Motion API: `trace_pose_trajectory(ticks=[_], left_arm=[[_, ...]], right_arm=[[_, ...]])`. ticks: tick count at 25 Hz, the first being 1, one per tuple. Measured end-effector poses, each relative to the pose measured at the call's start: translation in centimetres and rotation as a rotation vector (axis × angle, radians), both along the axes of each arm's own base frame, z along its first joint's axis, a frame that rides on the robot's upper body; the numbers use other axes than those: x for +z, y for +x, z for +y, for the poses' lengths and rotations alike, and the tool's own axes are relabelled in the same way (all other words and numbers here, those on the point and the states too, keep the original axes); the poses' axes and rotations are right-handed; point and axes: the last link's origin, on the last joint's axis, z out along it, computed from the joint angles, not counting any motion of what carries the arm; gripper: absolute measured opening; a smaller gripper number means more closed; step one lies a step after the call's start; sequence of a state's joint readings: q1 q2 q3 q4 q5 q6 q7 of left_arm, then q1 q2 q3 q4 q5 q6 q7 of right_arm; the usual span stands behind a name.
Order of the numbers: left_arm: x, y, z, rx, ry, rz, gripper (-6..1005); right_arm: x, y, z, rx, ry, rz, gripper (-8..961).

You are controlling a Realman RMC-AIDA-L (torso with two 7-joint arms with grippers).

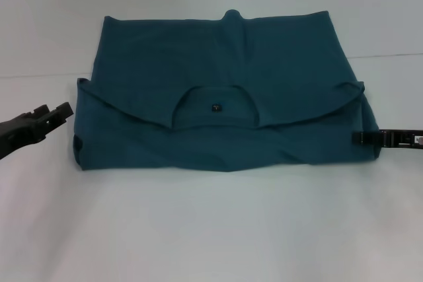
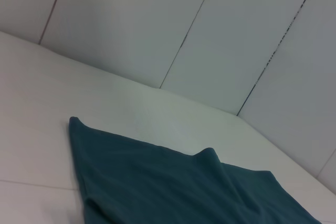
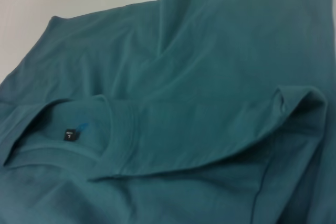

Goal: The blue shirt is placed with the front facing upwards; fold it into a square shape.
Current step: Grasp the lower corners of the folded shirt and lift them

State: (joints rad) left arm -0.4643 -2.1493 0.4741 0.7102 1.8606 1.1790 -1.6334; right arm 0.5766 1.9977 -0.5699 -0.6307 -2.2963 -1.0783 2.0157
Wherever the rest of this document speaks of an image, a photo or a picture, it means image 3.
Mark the teal blue printed t-shirt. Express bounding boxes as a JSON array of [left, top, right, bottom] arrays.
[[0, 0, 336, 224]]

